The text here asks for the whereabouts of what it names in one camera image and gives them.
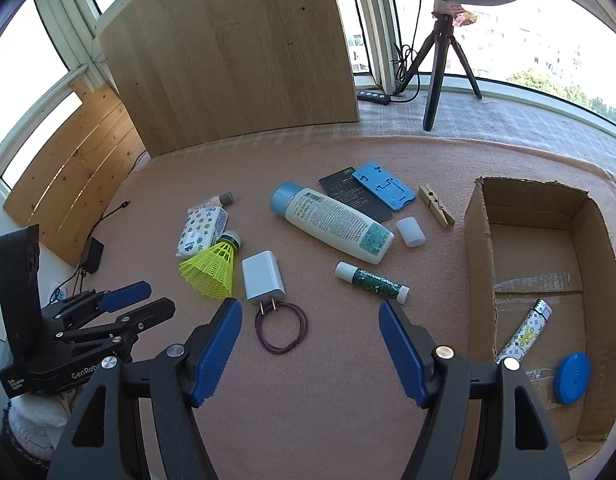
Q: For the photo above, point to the black power adapter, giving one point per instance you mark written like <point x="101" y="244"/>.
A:
<point x="90" y="255"/>

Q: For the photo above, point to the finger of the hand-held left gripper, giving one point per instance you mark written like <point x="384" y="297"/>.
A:
<point x="125" y="294"/>
<point x="148" y="312"/>

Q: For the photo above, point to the yellow-green plastic comb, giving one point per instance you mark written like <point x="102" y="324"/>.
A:
<point x="210" y="270"/>

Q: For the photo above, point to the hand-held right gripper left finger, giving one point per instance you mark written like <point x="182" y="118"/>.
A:
<point x="218" y="350"/>

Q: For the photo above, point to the cardboard box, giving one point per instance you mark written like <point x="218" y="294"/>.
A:
<point x="533" y="255"/>

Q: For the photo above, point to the black inline remote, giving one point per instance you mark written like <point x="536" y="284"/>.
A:
<point x="374" y="97"/>

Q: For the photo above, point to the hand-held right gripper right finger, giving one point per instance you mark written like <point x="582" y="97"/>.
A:
<point x="403" y="355"/>

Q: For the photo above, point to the black tripod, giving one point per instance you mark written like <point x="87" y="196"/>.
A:
<point x="435" y="85"/>

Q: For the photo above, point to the large wooden board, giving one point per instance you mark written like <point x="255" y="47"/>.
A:
<point x="228" y="50"/>

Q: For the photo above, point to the checked cloth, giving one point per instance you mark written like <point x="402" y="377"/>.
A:
<point x="513" y="120"/>

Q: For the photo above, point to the small pink bottle grey cap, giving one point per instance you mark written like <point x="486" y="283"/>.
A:
<point x="213" y="201"/>

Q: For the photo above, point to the patterned tissue pack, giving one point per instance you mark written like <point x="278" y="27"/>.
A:
<point x="200" y="230"/>

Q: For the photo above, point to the blue round disc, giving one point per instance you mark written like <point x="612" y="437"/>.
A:
<point x="572" y="379"/>

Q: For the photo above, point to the wooden clothespin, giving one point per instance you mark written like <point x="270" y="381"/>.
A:
<point x="435" y="204"/>

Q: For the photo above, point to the white soap block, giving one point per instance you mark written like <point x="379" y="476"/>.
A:
<point x="262" y="275"/>

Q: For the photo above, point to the small white cap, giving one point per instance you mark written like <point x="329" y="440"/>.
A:
<point x="410" y="231"/>

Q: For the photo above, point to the person's left hand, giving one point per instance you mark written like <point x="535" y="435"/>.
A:
<point x="38" y="425"/>

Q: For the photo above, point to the blue phone stand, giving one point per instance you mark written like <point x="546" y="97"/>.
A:
<point x="383" y="185"/>

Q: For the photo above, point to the pink mat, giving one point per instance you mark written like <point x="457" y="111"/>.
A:
<point x="313" y="410"/>

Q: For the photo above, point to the green glitter tube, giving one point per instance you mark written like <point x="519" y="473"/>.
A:
<point x="373" y="282"/>

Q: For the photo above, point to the black card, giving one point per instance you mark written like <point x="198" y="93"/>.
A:
<point x="345" y="192"/>

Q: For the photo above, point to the patterned white lighter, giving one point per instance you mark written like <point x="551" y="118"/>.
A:
<point x="528" y="330"/>

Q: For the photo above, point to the crumpled pink wrapper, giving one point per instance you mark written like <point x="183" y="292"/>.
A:
<point x="460" y="15"/>

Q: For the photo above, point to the white lotion bottle blue cap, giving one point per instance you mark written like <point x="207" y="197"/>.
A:
<point x="328" y="220"/>

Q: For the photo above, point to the slatted wooden panel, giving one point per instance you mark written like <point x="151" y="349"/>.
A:
<point x="73" y="175"/>

